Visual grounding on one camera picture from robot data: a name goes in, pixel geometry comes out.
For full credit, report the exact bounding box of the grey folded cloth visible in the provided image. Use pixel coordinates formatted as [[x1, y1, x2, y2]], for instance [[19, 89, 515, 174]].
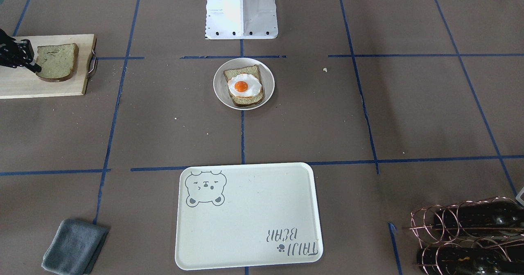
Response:
[[41, 219, 109, 275]]

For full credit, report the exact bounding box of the dark wine bottle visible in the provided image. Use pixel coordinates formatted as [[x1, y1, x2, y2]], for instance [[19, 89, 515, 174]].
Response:
[[416, 247, 524, 275], [434, 200, 524, 238]]

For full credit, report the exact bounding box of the bread slice with egg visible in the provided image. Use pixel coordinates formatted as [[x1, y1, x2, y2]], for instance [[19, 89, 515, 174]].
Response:
[[223, 65, 264, 107]]

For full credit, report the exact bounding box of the fried egg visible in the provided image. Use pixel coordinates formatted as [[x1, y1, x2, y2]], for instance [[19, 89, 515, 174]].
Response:
[[228, 73, 262, 98]]

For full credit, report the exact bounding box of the white bowl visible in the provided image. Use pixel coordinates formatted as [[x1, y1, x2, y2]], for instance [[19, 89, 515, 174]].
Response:
[[213, 58, 276, 110]]

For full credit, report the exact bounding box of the copper wire bottle rack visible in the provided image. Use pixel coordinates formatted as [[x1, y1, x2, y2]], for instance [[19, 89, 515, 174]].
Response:
[[408, 197, 524, 275]]

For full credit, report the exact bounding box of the middle dark wine bottle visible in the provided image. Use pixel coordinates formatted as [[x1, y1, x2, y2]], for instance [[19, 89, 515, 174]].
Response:
[[434, 200, 524, 238]]

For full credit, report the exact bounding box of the cream bear tray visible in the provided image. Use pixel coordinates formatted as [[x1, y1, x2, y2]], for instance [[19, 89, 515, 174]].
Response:
[[174, 162, 324, 270]]

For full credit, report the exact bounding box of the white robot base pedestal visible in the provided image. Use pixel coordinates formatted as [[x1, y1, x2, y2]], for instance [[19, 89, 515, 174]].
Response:
[[205, 0, 279, 40]]

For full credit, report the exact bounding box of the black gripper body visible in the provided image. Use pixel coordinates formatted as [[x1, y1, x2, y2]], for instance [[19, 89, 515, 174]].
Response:
[[0, 29, 34, 68]]

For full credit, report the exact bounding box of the front dark wine bottle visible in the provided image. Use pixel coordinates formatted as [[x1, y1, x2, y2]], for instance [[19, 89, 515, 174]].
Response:
[[416, 247, 524, 275]]

